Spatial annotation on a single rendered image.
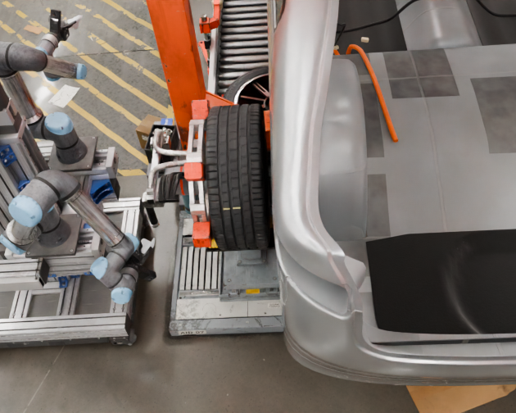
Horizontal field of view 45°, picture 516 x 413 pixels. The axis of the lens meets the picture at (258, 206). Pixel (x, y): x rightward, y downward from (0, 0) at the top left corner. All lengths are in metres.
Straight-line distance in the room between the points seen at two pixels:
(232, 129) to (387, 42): 1.34
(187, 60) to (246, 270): 1.13
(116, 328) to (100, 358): 0.27
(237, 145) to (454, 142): 0.93
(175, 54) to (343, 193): 1.08
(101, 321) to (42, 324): 0.31
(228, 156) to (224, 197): 0.17
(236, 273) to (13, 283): 1.11
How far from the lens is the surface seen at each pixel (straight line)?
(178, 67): 3.03
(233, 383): 3.26
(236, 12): 4.89
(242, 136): 2.58
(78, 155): 3.17
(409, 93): 2.96
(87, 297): 3.42
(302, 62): 1.98
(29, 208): 2.29
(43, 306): 3.48
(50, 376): 3.53
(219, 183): 2.55
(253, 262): 3.31
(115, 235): 2.47
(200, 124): 2.74
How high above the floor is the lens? 3.01
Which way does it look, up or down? 52 degrees down
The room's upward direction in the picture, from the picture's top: 7 degrees counter-clockwise
